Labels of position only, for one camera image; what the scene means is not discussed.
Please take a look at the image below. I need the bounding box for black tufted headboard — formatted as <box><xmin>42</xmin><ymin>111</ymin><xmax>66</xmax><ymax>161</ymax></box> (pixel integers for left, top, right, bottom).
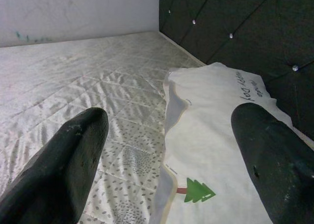
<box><xmin>158</xmin><ymin>0</ymin><xmax>314</xmax><ymax>146</ymax></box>

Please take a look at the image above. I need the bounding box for white quilted mattress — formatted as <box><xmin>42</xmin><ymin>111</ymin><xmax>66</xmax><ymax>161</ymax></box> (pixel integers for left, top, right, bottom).
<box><xmin>0</xmin><ymin>31</ymin><xmax>207</xmax><ymax>224</ymax></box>

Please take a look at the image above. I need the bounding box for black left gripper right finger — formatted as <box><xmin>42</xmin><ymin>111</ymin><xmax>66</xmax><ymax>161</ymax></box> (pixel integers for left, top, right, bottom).
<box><xmin>230</xmin><ymin>102</ymin><xmax>314</xmax><ymax>224</ymax></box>

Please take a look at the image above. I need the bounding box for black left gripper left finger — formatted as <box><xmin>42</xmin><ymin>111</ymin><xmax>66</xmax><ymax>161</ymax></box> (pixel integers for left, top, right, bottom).
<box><xmin>0</xmin><ymin>107</ymin><xmax>110</xmax><ymax>224</ymax></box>

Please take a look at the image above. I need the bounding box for white pillow with tree print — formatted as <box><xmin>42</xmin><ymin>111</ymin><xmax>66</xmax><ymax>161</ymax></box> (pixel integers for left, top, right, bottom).
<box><xmin>149</xmin><ymin>61</ymin><xmax>314</xmax><ymax>224</ymax></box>

